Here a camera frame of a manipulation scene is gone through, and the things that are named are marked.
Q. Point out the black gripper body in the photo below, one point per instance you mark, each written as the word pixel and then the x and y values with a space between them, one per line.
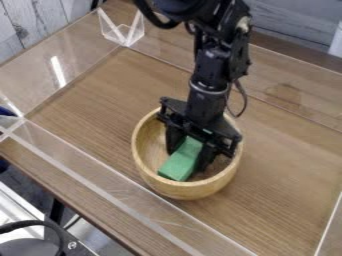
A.
pixel 199 116

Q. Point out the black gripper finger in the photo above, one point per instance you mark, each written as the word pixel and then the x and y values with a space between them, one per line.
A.
pixel 175 137
pixel 205 157

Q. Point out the brown wooden bowl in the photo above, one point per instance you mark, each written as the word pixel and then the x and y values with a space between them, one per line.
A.
pixel 150 154

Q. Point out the green rectangular block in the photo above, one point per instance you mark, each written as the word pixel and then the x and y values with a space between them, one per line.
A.
pixel 179 165

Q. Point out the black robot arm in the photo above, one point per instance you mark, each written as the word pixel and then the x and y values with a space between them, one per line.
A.
pixel 219 24

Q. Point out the black table leg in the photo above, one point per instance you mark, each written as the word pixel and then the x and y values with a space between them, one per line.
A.
pixel 56 211

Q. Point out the blue object at left edge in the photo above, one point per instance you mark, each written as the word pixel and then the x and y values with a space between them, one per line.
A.
pixel 7 112

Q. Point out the clear acrylic enclosure walls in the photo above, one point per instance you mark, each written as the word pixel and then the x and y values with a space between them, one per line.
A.
pixel 80 91

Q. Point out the grey metal bracket with screw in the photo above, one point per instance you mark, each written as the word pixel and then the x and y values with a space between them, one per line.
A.
pixel 74 246

